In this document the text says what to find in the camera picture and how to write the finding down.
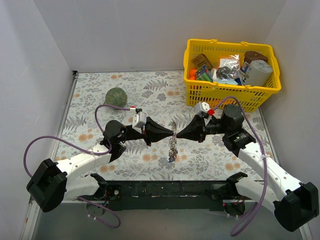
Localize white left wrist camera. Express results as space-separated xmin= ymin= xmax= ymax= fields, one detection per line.
xmin=129 ymin=106 xmax=147 ymax=134

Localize floral patterned mat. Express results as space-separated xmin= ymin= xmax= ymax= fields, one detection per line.
xmin=56 ymin=71 xmax=260 ymax=181

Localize orange balls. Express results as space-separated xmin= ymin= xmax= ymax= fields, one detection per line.
xmin=188 ymin=68 xmax=197 ymax=80

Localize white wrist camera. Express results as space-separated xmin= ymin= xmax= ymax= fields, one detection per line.
xmin=129 ymin=106 xmax=147 ymax=134
xmin=195 ymin=102 xmax=215 ymax=120

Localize green textured ball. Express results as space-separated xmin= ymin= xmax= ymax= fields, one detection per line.
xmin=104 ymin=87 xmax=128 ymax=108

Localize metal ring disc key organizer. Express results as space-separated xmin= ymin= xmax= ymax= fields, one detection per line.
xmin=168 ymin=121 xmax=178 ymax=162

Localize yellow plastic basket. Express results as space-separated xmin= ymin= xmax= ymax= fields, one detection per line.
xmin=183 ymin=38 xmax=282 ymax=112

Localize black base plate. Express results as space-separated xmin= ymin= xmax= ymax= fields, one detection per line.
xmin=82 ymin=180 xmax=247 ymax=215

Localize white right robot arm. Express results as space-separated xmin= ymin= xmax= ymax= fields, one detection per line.
xmin=176 ymin=102 xmax=320 ymax=232

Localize clear plastic bag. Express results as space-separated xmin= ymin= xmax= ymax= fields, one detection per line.
xmin=216 ymin=54 xmax=240 ymax=81

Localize white cylindrical container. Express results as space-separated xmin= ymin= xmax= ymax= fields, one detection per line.
xmin=242 ymin=60 xmax=273 ymax=87

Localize brown round object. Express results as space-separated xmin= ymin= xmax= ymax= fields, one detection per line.
xmin=243 ymin=51 xmax=268 ymax=64

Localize green blue small box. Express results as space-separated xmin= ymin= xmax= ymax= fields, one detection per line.
xmin=195 ymin=65 xmax=213 ymax=83

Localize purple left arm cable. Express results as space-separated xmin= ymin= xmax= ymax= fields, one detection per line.
xmin=23 ymin=104 xmax=137 ymax=229

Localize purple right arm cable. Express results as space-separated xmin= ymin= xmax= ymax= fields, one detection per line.
xmin=208 ymin=96 xmax=270 ymax=237

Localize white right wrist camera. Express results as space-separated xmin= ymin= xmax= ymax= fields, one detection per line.
xmin=195 ymin=102 xmax=215 ymax=120

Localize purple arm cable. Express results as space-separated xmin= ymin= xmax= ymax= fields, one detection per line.
xmin=208 ymin=96 xmax=270 ymax=237
xmin=23 ymin=104 xmax=137 ymax=229

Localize brown cardboard box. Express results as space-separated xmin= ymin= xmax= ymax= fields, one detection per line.
xmin=191 ymin=53 xmax=214 ymax=71

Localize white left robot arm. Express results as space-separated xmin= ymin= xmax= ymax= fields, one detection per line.
xmin=26 ymin=114 xmax=174 ymax=213

